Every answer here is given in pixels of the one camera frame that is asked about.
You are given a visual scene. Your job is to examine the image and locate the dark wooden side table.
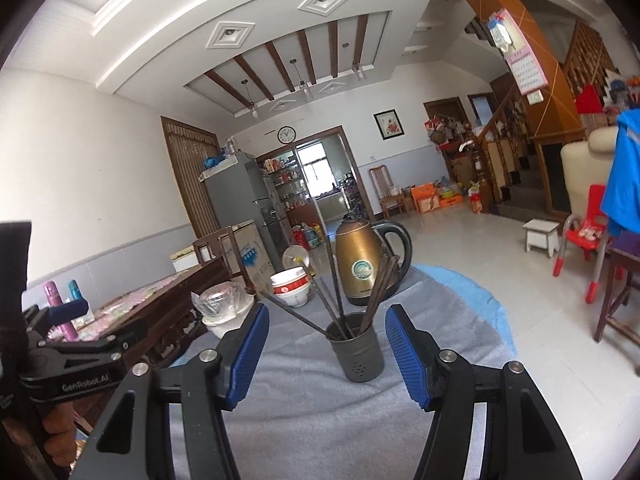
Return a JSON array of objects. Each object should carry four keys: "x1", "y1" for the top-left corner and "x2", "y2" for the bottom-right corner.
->
[{"x1": 594, "y1": 232, "x2": 640, "y2": 376}]

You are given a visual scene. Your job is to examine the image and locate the red plastic chair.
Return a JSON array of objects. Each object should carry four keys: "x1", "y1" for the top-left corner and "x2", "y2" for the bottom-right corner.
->
[{"x1": 552, "y1": 184, "x2": 627, "y2": 304}]

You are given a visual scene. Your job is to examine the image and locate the pink floral cushion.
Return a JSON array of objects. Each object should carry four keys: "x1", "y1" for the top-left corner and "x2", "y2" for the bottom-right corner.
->
[{"x1": 75, "y1": 270, "x2": 202, "y2": 343}]

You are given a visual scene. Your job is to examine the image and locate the brown wooden chair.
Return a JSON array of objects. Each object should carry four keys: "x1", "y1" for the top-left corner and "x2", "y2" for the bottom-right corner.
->
[{"x1": 368, "y1": 164, "x2": 405, "y2": 219}]

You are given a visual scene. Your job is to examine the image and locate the pink thermos bottle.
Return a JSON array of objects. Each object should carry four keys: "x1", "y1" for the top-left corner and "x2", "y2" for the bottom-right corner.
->
[{"x1": 42, "y1": 281, "x2": 77, "y2": 342}]

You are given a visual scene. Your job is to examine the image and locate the person's left hand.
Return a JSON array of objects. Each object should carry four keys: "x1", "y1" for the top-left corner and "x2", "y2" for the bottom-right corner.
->
[{"x1": 42, "y1": 402, "x2": 81, "y2": 469}]

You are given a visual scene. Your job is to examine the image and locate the grey metal utensil holder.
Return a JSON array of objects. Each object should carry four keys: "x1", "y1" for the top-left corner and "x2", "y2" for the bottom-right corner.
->
[{"x1": 326, "y1": 312, "x2": 385, "y2": 384}]

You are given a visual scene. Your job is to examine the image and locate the golden electric kettle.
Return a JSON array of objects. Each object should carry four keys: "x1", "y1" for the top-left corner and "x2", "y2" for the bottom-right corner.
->
[{"x1": 334, "y1": 213, "x2": 414, "y2": 307}]

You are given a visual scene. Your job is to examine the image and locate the teal thermos bottle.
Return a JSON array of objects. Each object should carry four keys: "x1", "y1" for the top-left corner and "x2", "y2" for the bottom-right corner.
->
[{"x1": 67, "y1": 279, "x2": 94, "y2": 322}]

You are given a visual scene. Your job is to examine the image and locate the dark wooden chair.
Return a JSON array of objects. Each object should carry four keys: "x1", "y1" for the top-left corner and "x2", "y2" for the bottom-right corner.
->
[{"x1": 192, "y1": 226, "x2": 252, "y2": 292}]

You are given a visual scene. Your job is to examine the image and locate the orange cardboard box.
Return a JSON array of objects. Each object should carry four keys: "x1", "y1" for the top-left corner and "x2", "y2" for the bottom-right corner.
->
[{"x1": 410, "y1": 184, "x2": 441, "y2": 214}]

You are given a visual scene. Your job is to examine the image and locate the white wooden stool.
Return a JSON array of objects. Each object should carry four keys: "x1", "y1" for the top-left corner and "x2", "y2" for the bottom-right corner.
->
[{"x1": 522, "y1": 219, "x2": 561, "y2": 260}]

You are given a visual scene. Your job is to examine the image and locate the beige armchair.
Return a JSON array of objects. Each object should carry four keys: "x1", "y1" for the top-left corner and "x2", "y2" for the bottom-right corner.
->
[{"x1": 559, "y1": 127, "x2": 621, "y2": 222}]

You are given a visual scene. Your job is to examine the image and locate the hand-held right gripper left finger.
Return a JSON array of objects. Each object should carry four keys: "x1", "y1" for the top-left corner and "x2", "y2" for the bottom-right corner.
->
[{"x1": 70, "y1": 303, "x2": 271, "y2": 480}]

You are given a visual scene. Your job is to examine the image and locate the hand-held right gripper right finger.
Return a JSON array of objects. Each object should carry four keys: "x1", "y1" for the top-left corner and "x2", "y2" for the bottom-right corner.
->
[{"x1": 384, "y1": 304, "x2": 583, "y2": 480}]

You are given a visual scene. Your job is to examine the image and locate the pink wall calendar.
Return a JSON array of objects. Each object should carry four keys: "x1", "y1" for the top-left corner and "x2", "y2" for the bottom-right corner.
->
[{"x1": 487, "y1": 8, "x2": 549, "y2": 104}]

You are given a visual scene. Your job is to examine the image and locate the grey refrigerator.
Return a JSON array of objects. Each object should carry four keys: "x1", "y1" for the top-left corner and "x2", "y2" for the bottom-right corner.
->
[{"x1": 199, "y1": 152, "x2": 289, "y2": 272}]

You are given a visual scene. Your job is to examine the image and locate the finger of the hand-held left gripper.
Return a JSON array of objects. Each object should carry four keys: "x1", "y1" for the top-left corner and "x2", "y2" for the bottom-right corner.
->
[
  {"x1": 44, "y1": 326, "x2": 152, "y2": 362},
  {"x1": 25, "y1": 300, "x2": 92, "y2": 346}
]

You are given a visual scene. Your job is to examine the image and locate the grey table cloth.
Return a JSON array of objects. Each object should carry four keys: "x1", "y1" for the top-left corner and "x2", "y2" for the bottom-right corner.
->
[{"x1": 165, "y1": 265, "x2": 507, "y2": 480}]

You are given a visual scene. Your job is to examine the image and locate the cluttered wooden cabinet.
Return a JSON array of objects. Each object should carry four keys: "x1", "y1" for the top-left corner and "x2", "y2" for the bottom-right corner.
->
[{"x1": 424, "y1": 114, "x2": 481, "y2": 187}]

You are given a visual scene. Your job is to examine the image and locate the shelf of jars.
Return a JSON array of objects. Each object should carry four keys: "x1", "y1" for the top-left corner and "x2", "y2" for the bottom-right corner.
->
[{"x1": 259, "y1": 154, "x2": 309, "y2": 212}]

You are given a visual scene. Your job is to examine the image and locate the bunch of chopsticks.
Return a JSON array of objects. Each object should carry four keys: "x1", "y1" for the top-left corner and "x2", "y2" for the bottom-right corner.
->
[{"x1": 260, "y1": 237, "x2": 402, "y2": 341}]

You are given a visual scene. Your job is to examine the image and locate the framed wall picture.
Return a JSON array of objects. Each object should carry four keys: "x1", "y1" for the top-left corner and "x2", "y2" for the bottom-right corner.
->
[{"x1": 373, "y1": 108, "x2": 405, "y2": 141}]

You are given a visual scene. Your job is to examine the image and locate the orange wooden pillar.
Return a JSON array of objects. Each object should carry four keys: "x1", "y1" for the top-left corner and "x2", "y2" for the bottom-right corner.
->
[{"x1": 440, "y1": 0, "x2": 587, "y2": 137}]

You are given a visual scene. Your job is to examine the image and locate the glass pendant lamp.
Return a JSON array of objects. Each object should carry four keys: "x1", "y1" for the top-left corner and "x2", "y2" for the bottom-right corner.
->
[
  {"x1": 240, "y1": 78, "x2": 260, "y2": 120},
  {"x1": 289, "y1": 58, "x2": 314, "y2": 103},
  {"x1": 349, "y1": 42, "x2": 369, "y2": 81}
]

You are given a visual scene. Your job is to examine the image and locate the large white bowl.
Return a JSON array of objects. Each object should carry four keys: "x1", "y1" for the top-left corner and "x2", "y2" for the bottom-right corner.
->
[{"x1": 202, "y1": 294, "x2": 256, "y2": 340}]

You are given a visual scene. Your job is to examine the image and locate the brown wooden bead curtain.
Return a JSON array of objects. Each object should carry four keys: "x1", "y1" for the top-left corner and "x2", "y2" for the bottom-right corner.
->
[{"x1": 160, "y1": 115, "x2": 221, "y2": 242}]

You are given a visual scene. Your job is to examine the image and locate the wooden stair railing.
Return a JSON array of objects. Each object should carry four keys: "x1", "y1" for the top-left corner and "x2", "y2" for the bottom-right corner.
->
[{"x1": 472, "y1": 85, "x2": 532, "y2": 202}]

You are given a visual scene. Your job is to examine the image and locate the small yellow floor fan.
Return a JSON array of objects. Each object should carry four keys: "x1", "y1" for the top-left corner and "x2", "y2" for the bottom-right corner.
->
[{"x1": 282, "y1": 245, "x2": 317, "y2": 282}]

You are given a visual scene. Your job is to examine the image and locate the stack of white red bowls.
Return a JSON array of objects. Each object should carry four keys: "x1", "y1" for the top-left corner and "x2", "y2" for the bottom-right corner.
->
[{"x1": 270, "y1": 268, "x2": 314, "y2": 309}]

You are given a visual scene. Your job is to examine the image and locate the blue garment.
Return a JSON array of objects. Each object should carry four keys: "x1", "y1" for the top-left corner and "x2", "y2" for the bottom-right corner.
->
[{"x1": 599, "y1": 109, "x2": 640, "y2": 237}]

